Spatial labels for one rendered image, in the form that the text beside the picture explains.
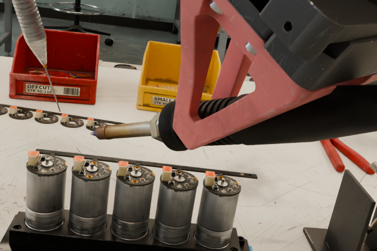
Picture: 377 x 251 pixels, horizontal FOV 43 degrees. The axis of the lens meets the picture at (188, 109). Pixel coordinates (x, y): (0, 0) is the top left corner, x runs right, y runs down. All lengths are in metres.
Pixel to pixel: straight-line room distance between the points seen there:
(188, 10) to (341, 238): 0.24
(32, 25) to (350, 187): 0.24
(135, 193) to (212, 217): 0.05
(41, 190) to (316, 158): 0.32
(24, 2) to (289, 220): 0.27
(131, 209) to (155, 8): 4.45
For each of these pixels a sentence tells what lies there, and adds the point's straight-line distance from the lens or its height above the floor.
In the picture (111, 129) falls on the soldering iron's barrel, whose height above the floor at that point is 0.85.
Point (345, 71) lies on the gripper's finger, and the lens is 0.16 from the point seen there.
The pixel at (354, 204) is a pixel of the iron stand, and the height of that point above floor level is 0.80.
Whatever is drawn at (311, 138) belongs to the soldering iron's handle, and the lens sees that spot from 0.18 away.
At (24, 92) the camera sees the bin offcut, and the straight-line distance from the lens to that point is 0.59.
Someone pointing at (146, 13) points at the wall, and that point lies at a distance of 4.73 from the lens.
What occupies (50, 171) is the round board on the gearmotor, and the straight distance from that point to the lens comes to 0.31.
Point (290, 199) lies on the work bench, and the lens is 0.45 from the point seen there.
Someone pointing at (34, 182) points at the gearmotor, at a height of 0.80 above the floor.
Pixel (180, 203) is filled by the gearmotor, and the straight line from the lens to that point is 0.31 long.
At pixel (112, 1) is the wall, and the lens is 4.71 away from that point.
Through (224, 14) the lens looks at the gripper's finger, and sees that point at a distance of 0.16.
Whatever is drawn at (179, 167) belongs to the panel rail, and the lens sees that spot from 0.33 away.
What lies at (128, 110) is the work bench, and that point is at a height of 0.75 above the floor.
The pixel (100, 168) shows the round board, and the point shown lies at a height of 0.81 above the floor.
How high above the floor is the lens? 0.96
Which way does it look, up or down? 20 degrees down
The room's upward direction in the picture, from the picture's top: 9 degrees clockwise
